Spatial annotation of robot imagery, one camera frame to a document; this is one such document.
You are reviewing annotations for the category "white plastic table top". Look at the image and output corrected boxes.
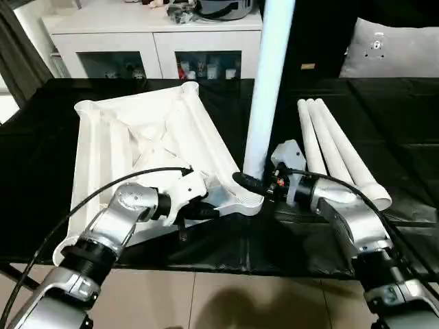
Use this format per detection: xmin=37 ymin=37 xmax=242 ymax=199
xmin=53 ymin=81 xmax=265 ymax=267

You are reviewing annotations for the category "grey round appliance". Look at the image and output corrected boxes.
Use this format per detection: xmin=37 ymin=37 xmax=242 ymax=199
xmin=197 ymin=0 xmax=255 ymax=22

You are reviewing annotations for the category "grey printed cushion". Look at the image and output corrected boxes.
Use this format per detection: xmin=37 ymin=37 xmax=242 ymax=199
xmin=339 ymin=16 xmax=439 ymax=80

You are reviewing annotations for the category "white plastic table leg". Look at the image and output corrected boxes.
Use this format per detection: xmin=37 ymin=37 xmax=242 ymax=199
xmin=315 ymin=98 xmax=392 ymax=212
xmin=306 ymin=98 xmax=354 ymax=186
xmin=296 ymin=99 xmax=329 ymax=178
xmin=239 ymin=0 xmax=296 ymax=203

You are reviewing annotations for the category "white cabinet with glass doors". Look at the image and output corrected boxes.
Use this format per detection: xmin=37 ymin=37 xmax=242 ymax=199
xmin=40 ymin=6 xmax=265 ymax=82

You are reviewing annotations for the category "black metal frame leg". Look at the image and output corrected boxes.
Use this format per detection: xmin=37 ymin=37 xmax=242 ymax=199
xmin=0 ymin=270 xmax=38 ymax=289

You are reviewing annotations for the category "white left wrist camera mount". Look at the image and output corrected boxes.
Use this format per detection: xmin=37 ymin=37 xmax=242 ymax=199
xmin=163 ymin=169 xmax=209 ymax=228

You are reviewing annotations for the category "black tangled item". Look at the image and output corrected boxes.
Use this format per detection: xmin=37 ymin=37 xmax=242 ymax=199
xmin=167 ymin=5 xmax=200 ymax=25

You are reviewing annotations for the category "black work mat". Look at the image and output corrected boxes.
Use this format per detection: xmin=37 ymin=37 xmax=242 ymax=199
xmin=0 ymin=77 xmax=439 ymax=278

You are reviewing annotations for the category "black box with gold label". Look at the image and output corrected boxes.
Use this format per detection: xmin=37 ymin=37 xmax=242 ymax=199
xmin=281 ymin=0 xmax=357 ymax=79

